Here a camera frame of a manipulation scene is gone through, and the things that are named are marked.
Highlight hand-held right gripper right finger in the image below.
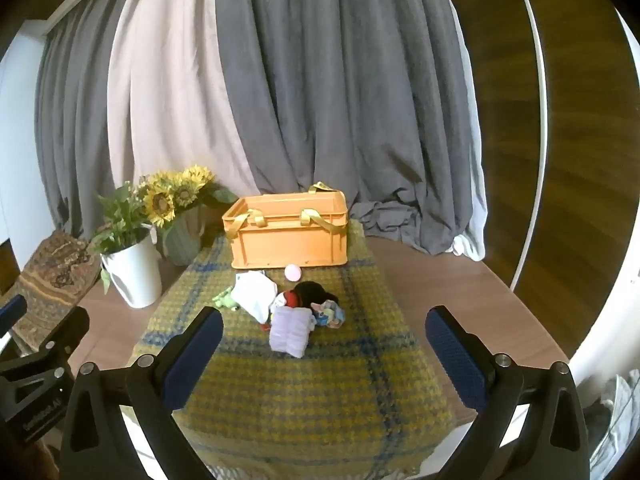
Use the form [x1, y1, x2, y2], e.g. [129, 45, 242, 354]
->
[425, 305, 593, 480]

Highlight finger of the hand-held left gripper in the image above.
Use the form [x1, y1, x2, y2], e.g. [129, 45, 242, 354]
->
[0, 294, 28, 335]
[37, 306, 91, 376]

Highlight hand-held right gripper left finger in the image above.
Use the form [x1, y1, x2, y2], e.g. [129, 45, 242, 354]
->
[59, 306, 224, 480]

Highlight green frog soft toy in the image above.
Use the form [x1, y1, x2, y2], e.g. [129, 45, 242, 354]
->
[212, 286, 240, 309]

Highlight black white plush mouse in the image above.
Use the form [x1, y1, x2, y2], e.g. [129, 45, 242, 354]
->
[270, 281, 342, 331]

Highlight orange plastic crate yellow straps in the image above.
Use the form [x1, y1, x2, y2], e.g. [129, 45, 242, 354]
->
[221, 181, 349, 271]

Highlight brown patterned cushion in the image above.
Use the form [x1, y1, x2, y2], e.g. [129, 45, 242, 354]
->
[10, 230, 101, 356]

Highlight light blue tissue pack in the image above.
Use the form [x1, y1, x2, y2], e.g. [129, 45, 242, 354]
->
[234, 270, 279, 324]

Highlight white ribbed flower pot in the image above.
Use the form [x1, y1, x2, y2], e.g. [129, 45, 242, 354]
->
[100, 232, 163, 309]

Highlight pale purple folded cloth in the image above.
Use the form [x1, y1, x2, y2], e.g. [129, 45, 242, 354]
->
[269, 305, 316, 358]

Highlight green ribbed flower pot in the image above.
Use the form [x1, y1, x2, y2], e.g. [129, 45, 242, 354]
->
[162, 205, 206, 267]

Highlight yellow blue plaid blanket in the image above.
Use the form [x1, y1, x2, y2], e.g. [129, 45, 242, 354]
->
[120, 220, 458, 478]

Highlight green leafy plant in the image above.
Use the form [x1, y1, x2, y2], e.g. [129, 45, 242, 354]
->
[87, 182, 156, 296]

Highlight colourful sock bundle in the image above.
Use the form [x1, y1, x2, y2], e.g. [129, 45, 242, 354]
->
[311, 299, 347, 330]

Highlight artificial sunflower bouquet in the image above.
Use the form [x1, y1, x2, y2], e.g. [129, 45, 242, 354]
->
[140, 165, 238, 231]

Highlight grey white crumpled cloth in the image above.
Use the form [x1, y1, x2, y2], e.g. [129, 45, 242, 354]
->
[582, 375, 640, 480]

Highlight white sheer curtain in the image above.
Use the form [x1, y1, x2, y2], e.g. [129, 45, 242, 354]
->
[447, 0, 488, 261]

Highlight grey curtain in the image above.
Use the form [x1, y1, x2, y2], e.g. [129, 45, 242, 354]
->
[215, 0, 481, 261]
[34, 0, 151, 236]

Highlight white curved hoop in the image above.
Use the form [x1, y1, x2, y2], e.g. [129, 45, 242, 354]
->
[505, 0, 548, 291]

